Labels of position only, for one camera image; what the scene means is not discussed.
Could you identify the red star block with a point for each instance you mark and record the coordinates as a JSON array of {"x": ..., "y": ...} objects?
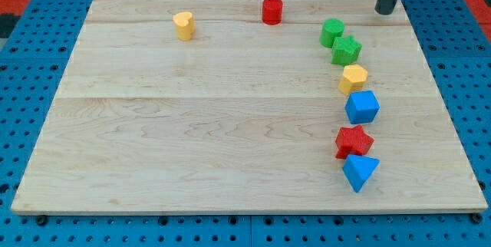
[{"x": 352, "y": 140}]

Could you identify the green star block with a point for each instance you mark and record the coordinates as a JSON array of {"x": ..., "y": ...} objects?
[{"x": 345, "y": 50}]

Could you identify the red cylinder block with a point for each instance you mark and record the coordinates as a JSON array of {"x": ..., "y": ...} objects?
[{"x": 272, "y": 12}]

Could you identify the yellow heart block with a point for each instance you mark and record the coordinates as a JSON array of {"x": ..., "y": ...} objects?
[{"x": 184, "y": 25}]

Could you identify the yellow hexagon block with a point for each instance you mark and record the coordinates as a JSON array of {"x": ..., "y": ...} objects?
[{"x": 353, "y": 79}]

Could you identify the blue cube block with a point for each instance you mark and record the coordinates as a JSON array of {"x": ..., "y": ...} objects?
[{"x": 362, "y": 107}]

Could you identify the green cylinder block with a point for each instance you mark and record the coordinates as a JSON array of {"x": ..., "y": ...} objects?
[{"x": 331, "y": 28}]

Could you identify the blue triangle block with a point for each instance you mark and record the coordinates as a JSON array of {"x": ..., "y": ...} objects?
[{"x": 358, "y": 169}]

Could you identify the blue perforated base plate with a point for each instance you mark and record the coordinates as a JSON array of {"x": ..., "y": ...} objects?
[{"x": 38, "y": 48}]

